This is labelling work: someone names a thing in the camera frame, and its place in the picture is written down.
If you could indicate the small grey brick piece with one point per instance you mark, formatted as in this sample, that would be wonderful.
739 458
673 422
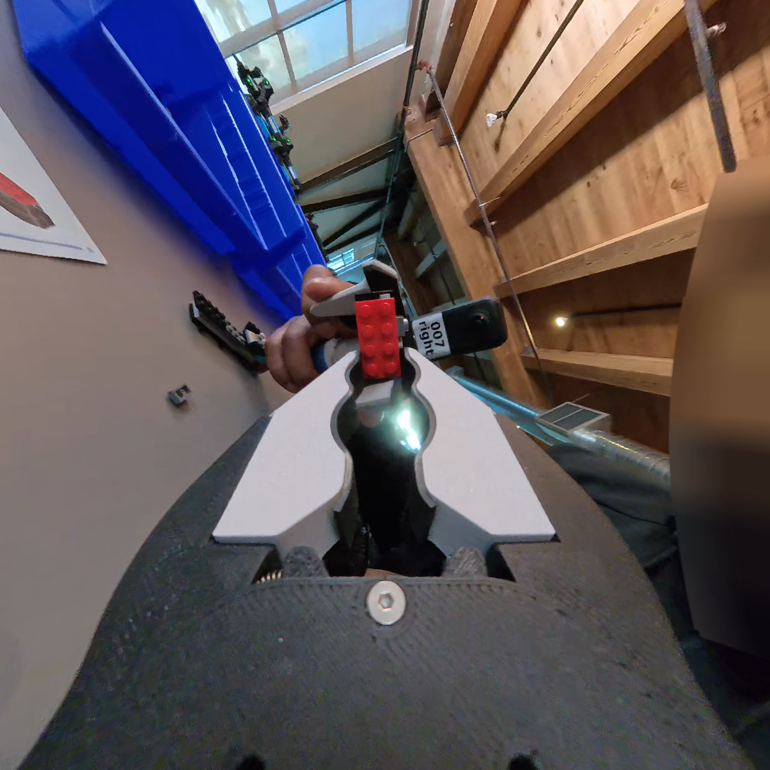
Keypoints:
179 396

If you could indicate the threaded metal rod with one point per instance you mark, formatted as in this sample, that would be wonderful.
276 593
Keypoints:
476 204

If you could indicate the black brick base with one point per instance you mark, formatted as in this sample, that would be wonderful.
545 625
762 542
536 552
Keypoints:
222 328

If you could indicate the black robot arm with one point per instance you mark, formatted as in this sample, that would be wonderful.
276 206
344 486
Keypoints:
255 84
281 144

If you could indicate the person's right hand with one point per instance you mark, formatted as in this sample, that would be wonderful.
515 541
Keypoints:
289 355

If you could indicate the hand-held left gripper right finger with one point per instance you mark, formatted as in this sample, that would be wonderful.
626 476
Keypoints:
481 481

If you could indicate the silver air duct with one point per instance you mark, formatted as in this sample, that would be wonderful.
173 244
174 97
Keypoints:
625 454

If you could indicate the black ceiling pipe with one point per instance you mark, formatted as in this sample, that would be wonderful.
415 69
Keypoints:
711 84

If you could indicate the person's black jacket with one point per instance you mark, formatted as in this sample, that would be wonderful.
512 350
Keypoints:
625 523

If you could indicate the red grey brick model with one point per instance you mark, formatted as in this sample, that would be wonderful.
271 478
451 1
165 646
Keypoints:
378 337

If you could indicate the large paned window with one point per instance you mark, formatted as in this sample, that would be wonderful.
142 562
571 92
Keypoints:
313 42

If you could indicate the white track lamp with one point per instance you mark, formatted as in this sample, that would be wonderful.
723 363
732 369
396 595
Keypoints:
493 119

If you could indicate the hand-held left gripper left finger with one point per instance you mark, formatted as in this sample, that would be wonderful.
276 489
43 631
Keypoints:
289 475

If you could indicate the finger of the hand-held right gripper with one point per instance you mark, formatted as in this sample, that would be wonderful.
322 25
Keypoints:
376 396
379 268

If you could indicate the white vent grille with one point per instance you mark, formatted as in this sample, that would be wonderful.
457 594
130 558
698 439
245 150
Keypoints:
571 418

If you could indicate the brick instruction booklet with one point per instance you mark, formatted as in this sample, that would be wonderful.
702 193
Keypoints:
36 210

